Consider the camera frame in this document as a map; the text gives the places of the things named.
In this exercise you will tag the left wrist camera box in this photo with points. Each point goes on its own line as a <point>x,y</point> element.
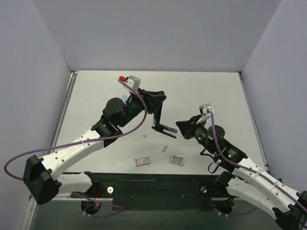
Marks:
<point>133,82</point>

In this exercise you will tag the red white staple box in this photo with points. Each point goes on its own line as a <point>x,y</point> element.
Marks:
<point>142,161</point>

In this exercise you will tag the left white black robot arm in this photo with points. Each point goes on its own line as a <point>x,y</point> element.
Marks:
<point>41,175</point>

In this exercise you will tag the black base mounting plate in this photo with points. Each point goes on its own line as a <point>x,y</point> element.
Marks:
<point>147,192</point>

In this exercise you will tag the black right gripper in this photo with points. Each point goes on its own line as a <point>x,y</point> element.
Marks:
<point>188,128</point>

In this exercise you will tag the light blue white stapler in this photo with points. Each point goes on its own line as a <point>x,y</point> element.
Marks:
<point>124,97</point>

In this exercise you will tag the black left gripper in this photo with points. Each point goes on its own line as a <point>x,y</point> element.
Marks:
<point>155,101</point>

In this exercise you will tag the open staple box tray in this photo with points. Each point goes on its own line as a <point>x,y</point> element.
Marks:
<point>176,160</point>

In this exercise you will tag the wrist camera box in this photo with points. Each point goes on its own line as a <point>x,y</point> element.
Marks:
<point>133,82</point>
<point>206,112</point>

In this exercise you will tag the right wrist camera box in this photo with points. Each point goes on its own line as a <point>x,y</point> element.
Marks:
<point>206,112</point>

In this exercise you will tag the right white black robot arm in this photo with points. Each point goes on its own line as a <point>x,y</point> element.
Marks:
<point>244,179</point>

